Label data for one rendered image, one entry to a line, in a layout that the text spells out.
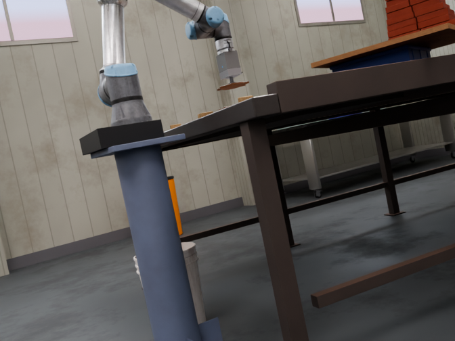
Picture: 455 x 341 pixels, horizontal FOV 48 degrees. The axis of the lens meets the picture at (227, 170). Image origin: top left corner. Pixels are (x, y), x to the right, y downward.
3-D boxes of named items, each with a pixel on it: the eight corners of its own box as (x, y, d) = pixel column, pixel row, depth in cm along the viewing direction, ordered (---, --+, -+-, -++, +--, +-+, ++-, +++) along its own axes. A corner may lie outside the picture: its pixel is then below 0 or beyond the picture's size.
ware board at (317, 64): (449, 28, 164) (447, 22, 164) (311, 67, 194) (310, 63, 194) (478, 36, 204) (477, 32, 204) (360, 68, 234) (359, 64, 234)
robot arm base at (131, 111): (116, 126, 176) (110, 97, 176) (107, 132, 190) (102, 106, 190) (158, 119, 182) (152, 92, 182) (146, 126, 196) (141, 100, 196)
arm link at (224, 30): (205, 18, 220) (223, 17, 224) (210, 43, 221) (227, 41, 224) (212, 12, 213) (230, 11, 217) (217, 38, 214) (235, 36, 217)
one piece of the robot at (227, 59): (242, 40, 217) (249, 78, 218) (232, 46, 226) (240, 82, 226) (221, 42, 213) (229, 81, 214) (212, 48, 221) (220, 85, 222)
